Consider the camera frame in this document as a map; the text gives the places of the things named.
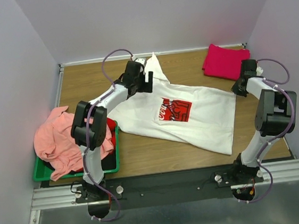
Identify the white printed t-shirt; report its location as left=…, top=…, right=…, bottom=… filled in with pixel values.
left=108, top=55, right=236, bottom=155

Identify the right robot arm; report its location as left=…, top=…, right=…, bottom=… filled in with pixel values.
left=231, top=59, right=297, bottom=184

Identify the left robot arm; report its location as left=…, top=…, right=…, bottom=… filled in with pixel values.
left=71, top=58, right=153, bottom=201

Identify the folded magenta t-shirt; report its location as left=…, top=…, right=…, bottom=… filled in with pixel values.
left=202, top=44, right=251, bottom=81

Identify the red t-shirt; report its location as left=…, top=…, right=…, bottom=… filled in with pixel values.
left=70, top=117, right=122, bottom=172

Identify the salmon pink t-shirt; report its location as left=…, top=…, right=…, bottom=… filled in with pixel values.
left=29, top=101, right=118, bottom=183

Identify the green plastic bin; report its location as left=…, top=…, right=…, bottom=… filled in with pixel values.
left=32, top=119, right=120, bottom=182

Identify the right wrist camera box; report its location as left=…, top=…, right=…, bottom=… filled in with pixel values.
left=256, top=66, right=263, bottom=77

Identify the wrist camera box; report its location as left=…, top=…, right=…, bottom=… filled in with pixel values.
left=256, top=66, right=263, bottom=77
left=135, top=57, right=147, bottom=73

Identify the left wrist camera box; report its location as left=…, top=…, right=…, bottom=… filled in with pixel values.
left=135, top=57, right=147, bottom=73

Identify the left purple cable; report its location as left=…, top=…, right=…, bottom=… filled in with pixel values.
left=70, top=47, right=148, bottom=184

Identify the aluminium table edge rail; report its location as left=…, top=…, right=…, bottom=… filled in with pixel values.
left=54, top=63, right=64, bottom=107

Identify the aluminium front frame rail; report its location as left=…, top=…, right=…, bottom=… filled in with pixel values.
left=31, top=186, right=109, bottom=211

